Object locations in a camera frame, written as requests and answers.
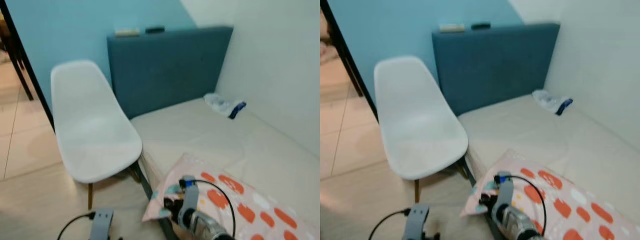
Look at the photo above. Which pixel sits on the cream mattress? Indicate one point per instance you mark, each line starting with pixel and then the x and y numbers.
pixel 220 140
pixel 560 135

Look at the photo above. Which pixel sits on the dark table leg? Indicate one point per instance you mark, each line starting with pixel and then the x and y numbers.
pixel 353 80
pixel 22 75

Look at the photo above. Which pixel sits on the small beige flat object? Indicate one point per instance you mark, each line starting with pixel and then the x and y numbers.
pixel 127 32
pixel 452 28

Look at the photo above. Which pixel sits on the white plastic shell chair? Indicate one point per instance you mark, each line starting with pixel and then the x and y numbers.
pixel 420 125
pixel 95 130

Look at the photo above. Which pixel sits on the small black flat object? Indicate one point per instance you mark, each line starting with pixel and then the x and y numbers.
pixel 155 29
pixel 481 25

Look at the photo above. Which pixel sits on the blue upholstered headboard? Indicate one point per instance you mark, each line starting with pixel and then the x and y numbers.
pixel 165 70
pixel 490 67

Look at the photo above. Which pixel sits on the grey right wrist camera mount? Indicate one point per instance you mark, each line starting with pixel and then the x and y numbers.
pixel 189 197
pixel 505 190

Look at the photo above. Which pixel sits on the dark bed frame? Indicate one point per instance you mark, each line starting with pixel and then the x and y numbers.
pixel 472 177
pixel 150 192

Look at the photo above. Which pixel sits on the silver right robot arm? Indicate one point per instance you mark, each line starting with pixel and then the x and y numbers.
pixel 517 222
pixel 205 227

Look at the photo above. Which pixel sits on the pink pillow with orange dots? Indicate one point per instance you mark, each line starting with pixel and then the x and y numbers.
pixel 575 205
pixel 260 205

